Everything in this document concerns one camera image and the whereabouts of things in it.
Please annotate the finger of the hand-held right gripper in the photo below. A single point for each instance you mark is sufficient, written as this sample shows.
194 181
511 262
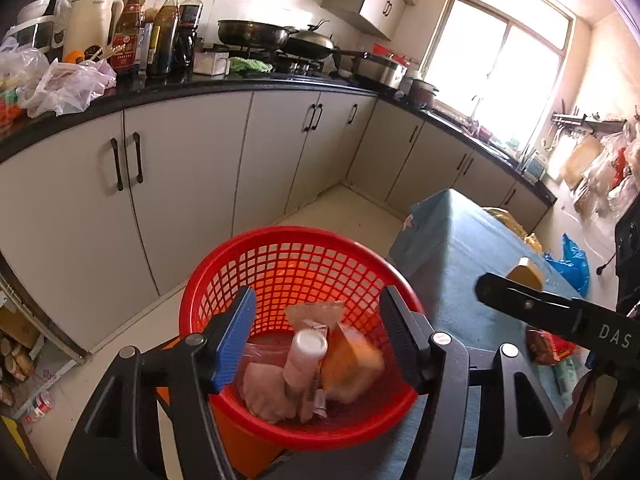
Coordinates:
525 304

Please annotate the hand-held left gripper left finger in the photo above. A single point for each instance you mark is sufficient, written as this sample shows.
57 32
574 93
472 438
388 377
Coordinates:
235 340

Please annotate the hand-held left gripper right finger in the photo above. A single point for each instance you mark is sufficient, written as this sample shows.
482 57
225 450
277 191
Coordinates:
400 345

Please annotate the orange cardboard box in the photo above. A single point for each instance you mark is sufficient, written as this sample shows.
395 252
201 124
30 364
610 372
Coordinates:
350 365

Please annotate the white knitted cloth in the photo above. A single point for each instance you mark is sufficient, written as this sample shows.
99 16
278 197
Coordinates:
265 390

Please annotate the small white plastic bottle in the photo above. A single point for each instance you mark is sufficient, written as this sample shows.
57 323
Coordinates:
305 360

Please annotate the clear plastic wrapper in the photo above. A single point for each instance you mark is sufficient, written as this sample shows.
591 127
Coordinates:
315 315

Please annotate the red plastic mesh basket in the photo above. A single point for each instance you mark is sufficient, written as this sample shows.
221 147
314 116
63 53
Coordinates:
300 260

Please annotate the tan plastic container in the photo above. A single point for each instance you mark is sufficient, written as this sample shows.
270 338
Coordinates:
525 272

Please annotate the red plastic packet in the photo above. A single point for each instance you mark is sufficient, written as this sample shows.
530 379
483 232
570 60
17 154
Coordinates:
547 347

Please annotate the blue plastic bag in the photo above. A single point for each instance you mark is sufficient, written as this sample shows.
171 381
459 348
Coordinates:
570 260

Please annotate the yellow plastic bag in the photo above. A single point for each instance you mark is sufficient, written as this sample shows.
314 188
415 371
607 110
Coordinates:
510 222

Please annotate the blue tablecloth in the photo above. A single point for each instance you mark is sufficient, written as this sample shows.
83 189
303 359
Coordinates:
450 260

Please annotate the white utensil holder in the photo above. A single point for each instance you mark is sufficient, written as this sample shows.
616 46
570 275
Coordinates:
532 166

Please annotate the hanging plastic bags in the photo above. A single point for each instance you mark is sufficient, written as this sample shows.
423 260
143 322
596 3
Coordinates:
605 170

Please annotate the beige lower kitchen cabinets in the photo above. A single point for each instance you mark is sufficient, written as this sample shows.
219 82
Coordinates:
200 160

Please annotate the beige kitchen cabinets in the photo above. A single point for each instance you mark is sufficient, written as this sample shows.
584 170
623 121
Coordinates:
385 0
200 160

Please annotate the kitchen faucet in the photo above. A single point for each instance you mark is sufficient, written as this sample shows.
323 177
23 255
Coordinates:
477 110

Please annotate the empty floor plastic bottle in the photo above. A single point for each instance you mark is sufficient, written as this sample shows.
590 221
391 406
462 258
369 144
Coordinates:
39 406

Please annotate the kitchen window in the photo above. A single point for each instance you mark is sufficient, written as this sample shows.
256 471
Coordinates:
500 75

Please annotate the dark cooking pot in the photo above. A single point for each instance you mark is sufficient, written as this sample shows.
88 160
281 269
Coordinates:
422 94

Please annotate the black kitchen countertop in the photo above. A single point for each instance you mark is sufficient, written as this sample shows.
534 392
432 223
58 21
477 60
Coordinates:
175 87

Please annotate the silver rice cooker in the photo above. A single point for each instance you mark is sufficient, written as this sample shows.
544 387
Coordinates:
385 72

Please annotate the green dish cloth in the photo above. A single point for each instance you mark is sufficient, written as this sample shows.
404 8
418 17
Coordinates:
250 65

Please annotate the small white counter box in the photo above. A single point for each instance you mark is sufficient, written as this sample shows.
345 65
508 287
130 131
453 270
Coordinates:
210 62

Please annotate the gas stove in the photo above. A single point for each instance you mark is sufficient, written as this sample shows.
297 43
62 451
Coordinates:
300 66

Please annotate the red plastic dish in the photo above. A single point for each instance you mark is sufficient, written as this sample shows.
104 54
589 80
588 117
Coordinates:
390 50

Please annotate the black wok with lid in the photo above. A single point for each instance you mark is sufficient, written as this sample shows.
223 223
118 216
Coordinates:
310 45

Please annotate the black open wok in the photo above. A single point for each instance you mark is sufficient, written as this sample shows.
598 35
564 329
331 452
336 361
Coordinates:
250 35

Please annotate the crumpled counter plastic bags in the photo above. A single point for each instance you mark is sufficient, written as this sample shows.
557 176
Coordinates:
65 85

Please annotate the amber oil bottle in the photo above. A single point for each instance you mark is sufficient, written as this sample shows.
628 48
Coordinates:
162 35

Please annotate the dark soy sauce bottle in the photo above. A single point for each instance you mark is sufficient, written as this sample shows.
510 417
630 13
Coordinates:
189 20

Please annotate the red label sauce bottle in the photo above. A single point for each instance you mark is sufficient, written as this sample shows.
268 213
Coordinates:
127 30

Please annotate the beige upper kitchen cabinets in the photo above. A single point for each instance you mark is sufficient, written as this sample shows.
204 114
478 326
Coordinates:
385 0

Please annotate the white electric kettle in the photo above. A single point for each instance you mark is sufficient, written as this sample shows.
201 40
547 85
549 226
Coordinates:
90 20

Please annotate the white stacked steamer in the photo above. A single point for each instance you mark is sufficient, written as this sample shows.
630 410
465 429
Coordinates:
35 15

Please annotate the metal wall rack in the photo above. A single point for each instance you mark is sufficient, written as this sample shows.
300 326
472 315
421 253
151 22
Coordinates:
585 121

